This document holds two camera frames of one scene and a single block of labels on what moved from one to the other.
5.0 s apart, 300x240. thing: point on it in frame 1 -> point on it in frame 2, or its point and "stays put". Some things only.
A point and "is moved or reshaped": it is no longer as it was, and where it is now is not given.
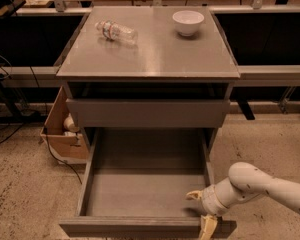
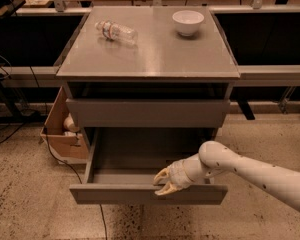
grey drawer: [136, 183] is moved or reshaped
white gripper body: [209, 199] -> [179, 176]
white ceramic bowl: [187, 22] stays put
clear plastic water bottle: [116, 32] stays put
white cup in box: [69, 124] stays put
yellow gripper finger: [194, 195] -> [165, 173]
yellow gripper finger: [208, 226] -> [168, 188]
